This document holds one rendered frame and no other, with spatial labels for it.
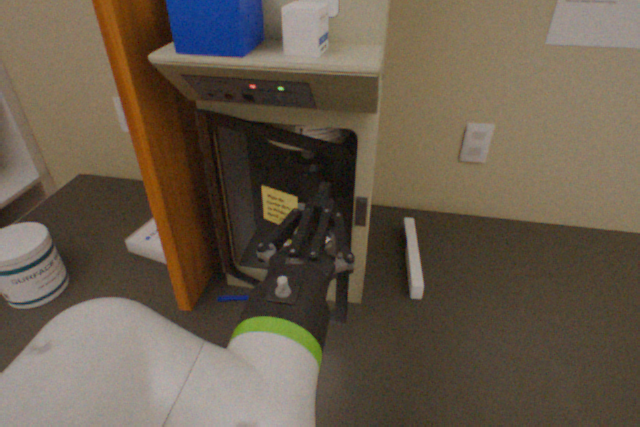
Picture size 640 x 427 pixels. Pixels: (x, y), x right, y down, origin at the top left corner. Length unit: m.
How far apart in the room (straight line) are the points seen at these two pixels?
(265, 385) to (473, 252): 0.88
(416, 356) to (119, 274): 0.72
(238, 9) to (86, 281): 0.79
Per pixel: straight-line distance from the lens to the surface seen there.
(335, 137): 0.77
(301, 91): 0.61
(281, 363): 0.37
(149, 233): 1.17
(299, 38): 0.59
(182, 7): 0.61
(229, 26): 0.58
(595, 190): 1.37
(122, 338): 0.33
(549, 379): 0.96
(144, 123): 0.73
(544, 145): 1.25
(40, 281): 1.10
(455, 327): 0.97
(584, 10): 1.15
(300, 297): 0.42
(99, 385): 0.30
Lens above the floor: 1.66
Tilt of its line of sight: 34 degrees down
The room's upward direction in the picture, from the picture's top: straight up
